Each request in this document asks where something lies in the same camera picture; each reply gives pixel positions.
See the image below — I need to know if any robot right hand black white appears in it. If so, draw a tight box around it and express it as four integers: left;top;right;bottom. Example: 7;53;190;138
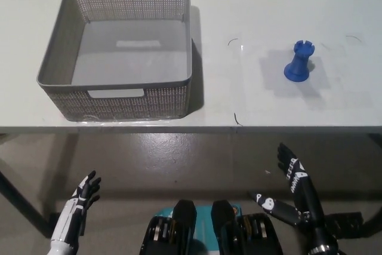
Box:
248;142;326;235

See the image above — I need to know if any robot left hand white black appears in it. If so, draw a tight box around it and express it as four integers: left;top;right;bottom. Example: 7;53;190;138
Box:
49;170;103;251

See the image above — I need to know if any blue chess rook piece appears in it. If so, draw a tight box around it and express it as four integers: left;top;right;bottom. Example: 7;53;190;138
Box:
283;40;316;82

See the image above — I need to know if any grey perforated plastic basket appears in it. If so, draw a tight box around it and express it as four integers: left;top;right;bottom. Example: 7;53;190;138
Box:
35;0;193;122

